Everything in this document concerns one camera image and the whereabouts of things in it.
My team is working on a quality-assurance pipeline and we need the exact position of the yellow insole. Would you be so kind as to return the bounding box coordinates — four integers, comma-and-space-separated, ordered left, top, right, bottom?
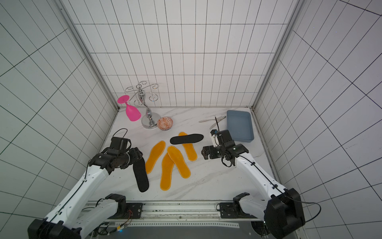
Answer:
179, 132, 198, 161
167, 146, 191, 179
145, 140, 166, 174
160, 153, 175, 191

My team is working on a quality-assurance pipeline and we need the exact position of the blue storage box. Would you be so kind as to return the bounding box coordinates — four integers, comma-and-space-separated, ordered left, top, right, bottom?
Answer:
227, 110, 254, 142

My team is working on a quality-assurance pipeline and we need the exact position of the aluminium mounting rail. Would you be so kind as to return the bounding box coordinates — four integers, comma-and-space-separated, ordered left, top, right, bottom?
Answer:
59, 200, 302, 229

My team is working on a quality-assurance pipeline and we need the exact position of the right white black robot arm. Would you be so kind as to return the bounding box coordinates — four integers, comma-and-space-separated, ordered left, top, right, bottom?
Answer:
201, 129, 306, 239

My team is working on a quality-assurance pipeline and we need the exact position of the pink plastic wine glass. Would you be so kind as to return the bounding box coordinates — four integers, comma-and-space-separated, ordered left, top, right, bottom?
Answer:
117, 95, 141, 121

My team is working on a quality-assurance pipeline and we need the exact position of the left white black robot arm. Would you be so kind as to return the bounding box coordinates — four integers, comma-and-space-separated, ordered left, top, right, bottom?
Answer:
27, 137, 149, 239

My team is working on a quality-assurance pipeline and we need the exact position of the black insole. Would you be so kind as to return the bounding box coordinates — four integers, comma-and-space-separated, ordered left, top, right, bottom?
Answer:
133, 159, 149, 192
170, 133, 204, 145

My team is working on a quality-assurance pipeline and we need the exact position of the silver metal glass rack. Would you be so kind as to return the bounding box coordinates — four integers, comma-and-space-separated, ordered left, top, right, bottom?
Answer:
125, 81, 160, 129

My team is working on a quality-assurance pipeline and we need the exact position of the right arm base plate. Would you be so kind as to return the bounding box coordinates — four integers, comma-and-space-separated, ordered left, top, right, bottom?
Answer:
218, 202, 256, 219

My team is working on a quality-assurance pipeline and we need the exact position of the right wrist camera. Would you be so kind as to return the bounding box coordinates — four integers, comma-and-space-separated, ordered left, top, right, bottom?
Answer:
210, 129, 220, 147

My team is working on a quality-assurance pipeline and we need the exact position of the yellow insole bottom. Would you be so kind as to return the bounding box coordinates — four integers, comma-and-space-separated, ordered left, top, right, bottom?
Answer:
160, 153, 175, 191

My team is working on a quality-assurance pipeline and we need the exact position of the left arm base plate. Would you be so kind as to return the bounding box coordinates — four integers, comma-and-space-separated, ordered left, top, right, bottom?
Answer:
116, 202, 143, 221

